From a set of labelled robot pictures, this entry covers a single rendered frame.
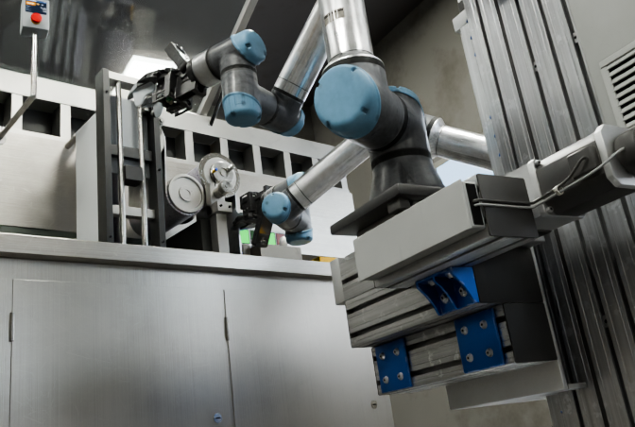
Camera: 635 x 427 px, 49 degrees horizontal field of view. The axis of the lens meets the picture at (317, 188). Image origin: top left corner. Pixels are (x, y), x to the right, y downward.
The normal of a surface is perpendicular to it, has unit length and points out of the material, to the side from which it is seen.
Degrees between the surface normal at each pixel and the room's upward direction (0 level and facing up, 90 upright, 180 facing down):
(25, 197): 90
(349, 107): 97
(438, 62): 90
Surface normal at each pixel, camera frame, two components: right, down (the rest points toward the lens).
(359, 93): -0.54, -0.10
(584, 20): -0.86, -0.07
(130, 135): 0.64, -0.35
